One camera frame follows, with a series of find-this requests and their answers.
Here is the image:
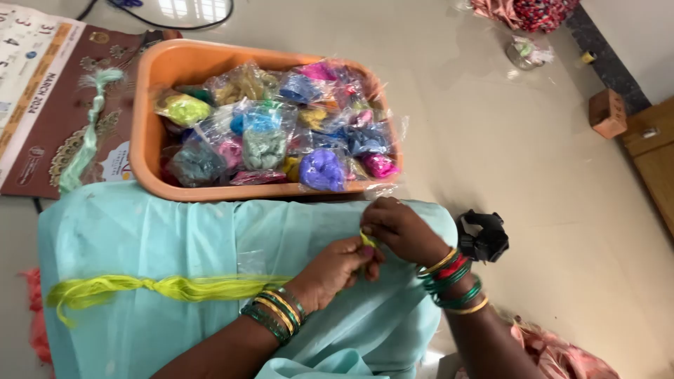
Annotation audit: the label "person's left hand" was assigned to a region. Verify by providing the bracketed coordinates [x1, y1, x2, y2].
[286, 236, 385, 315]

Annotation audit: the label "person's right hand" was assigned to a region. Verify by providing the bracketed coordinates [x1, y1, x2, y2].
[360, 197, 454, 268]

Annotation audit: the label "lime green thread skein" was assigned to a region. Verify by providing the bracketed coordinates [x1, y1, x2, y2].
[45, 230, 379, 328]

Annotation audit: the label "green red gold right bangles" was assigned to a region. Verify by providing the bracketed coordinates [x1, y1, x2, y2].
[415, 247, 490, 317]

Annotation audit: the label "green and gold left bangles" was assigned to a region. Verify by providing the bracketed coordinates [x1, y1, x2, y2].
[239, 286, 309, 346]

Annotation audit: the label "clear empty plastic packet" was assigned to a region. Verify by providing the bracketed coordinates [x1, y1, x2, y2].
[236, 249, 270, 279]

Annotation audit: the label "pile of coloured thread packets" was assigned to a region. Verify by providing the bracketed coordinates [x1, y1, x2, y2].
[153, 58, 410, 193]

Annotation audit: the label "light blue cloth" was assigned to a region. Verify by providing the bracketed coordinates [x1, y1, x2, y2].
[38, 180, 459, 379]

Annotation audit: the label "pink patterned cloth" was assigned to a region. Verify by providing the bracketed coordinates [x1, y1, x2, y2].
[455, 315, 622, 379]

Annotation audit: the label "clear plastic bag with scraps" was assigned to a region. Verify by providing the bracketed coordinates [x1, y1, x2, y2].
[505, 35, 556, 72]

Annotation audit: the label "floral red cloth heap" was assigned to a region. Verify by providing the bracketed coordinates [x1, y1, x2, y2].
[470, 0, 581, 34]

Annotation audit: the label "orange plastic tub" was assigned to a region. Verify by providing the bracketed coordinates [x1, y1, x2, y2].
[129, 38, 404, 203]

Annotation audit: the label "dark granite door sill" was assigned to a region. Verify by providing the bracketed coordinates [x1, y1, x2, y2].
[565, 4, 653, 115]

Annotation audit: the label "wooden cabinet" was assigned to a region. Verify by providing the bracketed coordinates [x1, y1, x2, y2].
[617, 96, 674, 239]

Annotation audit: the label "mint green thread skein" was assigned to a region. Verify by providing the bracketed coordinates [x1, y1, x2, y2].
[58, 68, 125, 194]

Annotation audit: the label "coral pink cloth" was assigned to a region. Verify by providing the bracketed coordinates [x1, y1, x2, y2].
[20, 267, 54, 366]

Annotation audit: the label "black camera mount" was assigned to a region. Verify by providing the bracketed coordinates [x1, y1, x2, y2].
[455, 210, 510, 263]

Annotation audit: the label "black cable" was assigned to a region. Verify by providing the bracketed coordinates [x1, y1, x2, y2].
[76, 0, 235, 31]

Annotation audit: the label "brown wall calendar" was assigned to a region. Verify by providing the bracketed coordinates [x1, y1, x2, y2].
[0, 2, 182, 200]

